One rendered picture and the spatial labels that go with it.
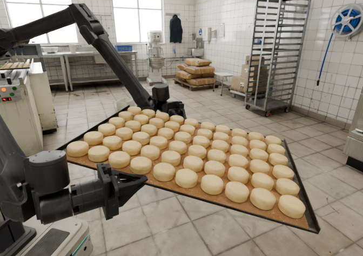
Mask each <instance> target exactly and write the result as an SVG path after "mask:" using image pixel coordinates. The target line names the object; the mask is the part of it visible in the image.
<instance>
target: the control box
mask: <svg viewBox="0 0 363 256"><path fill-rule="evenodd" d="M13 87H16V88H17V89H16V90H13V89H12V88H13ZM2 88H5V89H6V90H5V91H2ZM10 93H13V94H14V95H13V96H10ZM0 95H1V96H0V102H7V101H12V100H21V99H23V97H22V93H21V89H20V86H19V85H7V86H0ZM3 98H5V101H3ZM9 98H10V100H8V99H9Z"/></svg>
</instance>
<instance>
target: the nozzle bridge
mask: <svg viewBox="0 0 363 256"><path fill-rule="evenodd" d="M15 50H16V52H17V56H15V53H14V50H13V49H11V48H10V49H9V51H10V54H11V56H12V58H36V57H38V58H40V61H41V66H42V70H43V71H46V68H45V63H44V58H43V53H42V48H41V44H40V43H29V44H26V45H24V48H22V51H23V56H22V55H21V49H20V48H19V47H17V46H16V47H15Z"/></svg>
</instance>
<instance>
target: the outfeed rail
mask: <svg viewBox="0 0 363 256"><path fill-rule="evenodd" d="M28 70H29V69H23V70H22V72H21V75H20V77H19V78H18V79H19V82H20V85H24V82H25V79H26V76H27V73H28Z"/></svg>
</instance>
